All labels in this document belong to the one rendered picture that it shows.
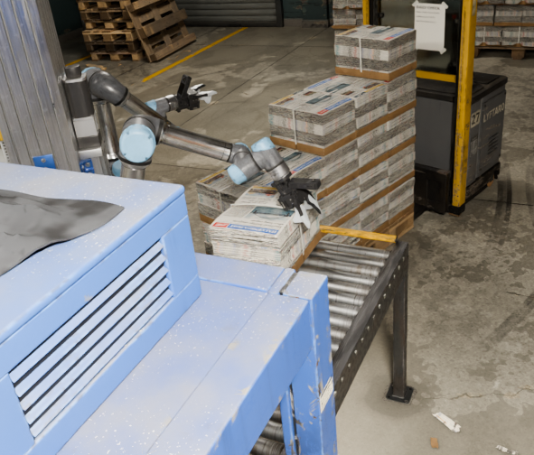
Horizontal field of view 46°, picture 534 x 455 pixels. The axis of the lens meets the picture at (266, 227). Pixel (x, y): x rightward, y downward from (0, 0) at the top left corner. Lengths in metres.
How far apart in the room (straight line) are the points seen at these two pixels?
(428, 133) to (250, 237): 2.43
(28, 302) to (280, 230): 1.58
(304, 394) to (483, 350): 2.26
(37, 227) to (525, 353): 2.79
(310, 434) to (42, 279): 0.63
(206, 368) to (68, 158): 1.79
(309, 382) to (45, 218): 0.53
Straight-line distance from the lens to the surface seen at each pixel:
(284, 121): 3.43
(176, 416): 0.86
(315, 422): 1.20
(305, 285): 1.05
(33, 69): 2.51
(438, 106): 4.39
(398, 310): 2.75
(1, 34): 2.50
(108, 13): 9.49
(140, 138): 2.20
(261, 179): 3.15
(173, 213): 0.95
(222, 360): 0.92
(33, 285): 0.79
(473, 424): 2.99
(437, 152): 4.51
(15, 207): 0.94
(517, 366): 3.29
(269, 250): 2.28
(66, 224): 0.89
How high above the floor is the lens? 2.14
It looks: 29 degrees down
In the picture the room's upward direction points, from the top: 6 degrees counter-clockwise
